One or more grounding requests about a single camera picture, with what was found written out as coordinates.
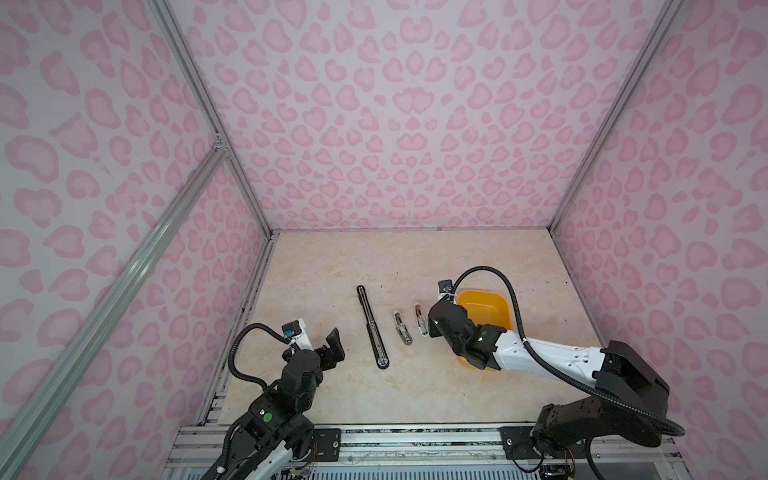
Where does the aluminium frame rail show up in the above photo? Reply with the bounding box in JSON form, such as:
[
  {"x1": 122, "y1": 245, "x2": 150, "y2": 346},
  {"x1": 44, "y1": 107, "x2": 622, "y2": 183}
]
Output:
[
  {"x1": 547, "y1": 0, "x2": 689, "y2": 237},
  {"x1": 1, "y1": 1, "x2": 263, "y2": 479}
]

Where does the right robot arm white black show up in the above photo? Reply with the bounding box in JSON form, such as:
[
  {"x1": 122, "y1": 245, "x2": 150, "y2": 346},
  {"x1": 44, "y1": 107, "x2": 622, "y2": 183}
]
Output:
[{"x1": 428, "y1": 299, "x2": 685, "y2": 447}]

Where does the black stapler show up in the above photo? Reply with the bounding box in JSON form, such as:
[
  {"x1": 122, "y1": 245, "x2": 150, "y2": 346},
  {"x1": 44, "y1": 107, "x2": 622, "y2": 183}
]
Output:
[{"x1": 356, "y1": 285, "x2": 390, "y2": 370}]

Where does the white pink stapler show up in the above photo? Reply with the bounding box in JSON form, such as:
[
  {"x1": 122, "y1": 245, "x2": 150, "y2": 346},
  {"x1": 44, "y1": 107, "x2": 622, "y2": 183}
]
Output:
[{"x1": 414, "y1": 303, "x2": 429, "y2": 337}]

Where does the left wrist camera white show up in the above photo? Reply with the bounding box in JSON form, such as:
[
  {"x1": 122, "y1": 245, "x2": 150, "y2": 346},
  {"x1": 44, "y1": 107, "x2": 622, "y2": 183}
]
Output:
[{"x1": 281, "y1": 318, "x2": 314, "y2": 351}]

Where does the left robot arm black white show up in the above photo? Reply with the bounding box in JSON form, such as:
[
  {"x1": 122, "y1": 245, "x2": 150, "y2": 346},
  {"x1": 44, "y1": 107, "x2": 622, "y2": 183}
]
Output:
[{"x1": 203, "y1": 320, "x2": 345, "y2": 479}]

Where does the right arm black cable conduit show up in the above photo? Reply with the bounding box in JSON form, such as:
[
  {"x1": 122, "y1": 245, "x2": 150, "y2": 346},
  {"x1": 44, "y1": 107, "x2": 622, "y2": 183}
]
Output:
[{"x1": 449, "y1": 265, "x2": 686, "y2": 438}]

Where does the aluminium frame rail left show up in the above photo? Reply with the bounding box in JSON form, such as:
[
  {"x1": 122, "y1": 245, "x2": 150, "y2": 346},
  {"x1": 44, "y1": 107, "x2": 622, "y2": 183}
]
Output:
[{"x1": 1, "y1": 1, "x2": 263, "y2": 479}]

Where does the stapler metal magazine part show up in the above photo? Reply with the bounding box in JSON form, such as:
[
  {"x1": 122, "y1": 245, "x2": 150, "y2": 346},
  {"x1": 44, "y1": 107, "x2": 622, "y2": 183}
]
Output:
[{"x1": 393, "y1": 310, "x2": 413, "y2": 346}]

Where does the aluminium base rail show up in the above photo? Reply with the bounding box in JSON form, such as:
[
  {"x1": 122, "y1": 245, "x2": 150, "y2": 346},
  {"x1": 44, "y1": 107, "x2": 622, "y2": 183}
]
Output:
[{"x1": 161, "y1": 423, "x2": 691, "y2": 480}]

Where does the yellow plastic tray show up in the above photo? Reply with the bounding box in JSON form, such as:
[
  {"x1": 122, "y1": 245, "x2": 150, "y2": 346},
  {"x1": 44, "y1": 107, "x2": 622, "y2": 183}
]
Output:
[{"x1": 456, "y1": 290, "x2": 514, "y2": 371}]

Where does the aluminium frame rail right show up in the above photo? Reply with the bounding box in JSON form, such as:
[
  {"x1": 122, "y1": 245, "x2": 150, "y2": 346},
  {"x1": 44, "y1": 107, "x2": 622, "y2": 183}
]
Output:
[{"x1": 547, "y1": 0, "x2": 689, "y2": 237}]

